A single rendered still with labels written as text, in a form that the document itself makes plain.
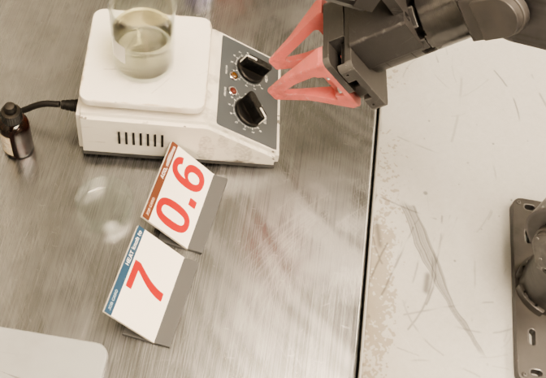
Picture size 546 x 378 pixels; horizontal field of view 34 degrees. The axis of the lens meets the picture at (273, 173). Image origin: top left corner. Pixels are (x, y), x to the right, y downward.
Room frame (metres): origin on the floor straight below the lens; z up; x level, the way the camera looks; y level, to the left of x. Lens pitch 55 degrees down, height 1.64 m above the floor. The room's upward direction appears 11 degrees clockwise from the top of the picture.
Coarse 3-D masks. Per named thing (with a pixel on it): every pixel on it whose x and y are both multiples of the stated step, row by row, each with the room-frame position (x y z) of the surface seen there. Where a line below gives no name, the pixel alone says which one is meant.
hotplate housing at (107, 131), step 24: (216, 48) 0.61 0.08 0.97; (216, 72) 0.57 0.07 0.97; (216, 96) 0.54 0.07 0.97; (96, 120) 0.49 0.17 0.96; (120, 120) 0.49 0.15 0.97; (144, 120) 0.50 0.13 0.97; (168, 120) 0.50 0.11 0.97; (192, 120) 0.51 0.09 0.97; (96, 144) 0.49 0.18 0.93; (120, 144) 0.49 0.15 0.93; (144, 144) 0.50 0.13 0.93; (168, 144) 0.50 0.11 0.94; (192, 144) 0.50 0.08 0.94; (216, 144) 0.51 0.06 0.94; (240, 144) 0.51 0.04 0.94
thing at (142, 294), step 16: (144, 240) 0.39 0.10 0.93; (144, 256) 0.37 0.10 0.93; (160, 256) 0.38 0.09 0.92; (176, 256) 0.39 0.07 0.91; (128, 272) 0.35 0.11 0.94; (144, 272) 0.36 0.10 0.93; (160, 272) 0.37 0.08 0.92; (128, 288) 0.34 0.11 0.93; (144, 288) 0.35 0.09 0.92; (160, 288) 0.35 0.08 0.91; (128, 304) 0.33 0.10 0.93; (144, 304) 0.33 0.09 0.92; (160, 304) 0.34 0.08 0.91; (128, 320) 0.31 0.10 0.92; (144, 320) 0.32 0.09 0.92
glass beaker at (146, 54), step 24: (120, 0) 0.57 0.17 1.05; (144, 0) 0.58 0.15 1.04; (168, 0) 0.57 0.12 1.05; (120, 24) 0.53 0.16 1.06; (168, 24) 0.54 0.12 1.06; (120, 48) 0.53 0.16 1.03; (144, 48) 0.52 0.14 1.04; (168, 48) 0.54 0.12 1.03; (120, 72) 0.53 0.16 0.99; (144, 72) 0.52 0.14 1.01; (168, 72) 0.54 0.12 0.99
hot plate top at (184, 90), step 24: (96, 24) 0.59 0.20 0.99; (192, 24) 0.61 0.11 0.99; (96, 48) 0.56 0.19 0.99; (192, 48) 0.58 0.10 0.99; (96, 72) 0.53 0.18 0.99; (192, 72) 0.55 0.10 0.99; (96, 96) 0.50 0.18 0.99; (120, 96) 0.51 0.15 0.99; (144, 96) 0.51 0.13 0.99; (168, 96) 0.52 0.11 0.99; (192, 96) 0.52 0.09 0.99
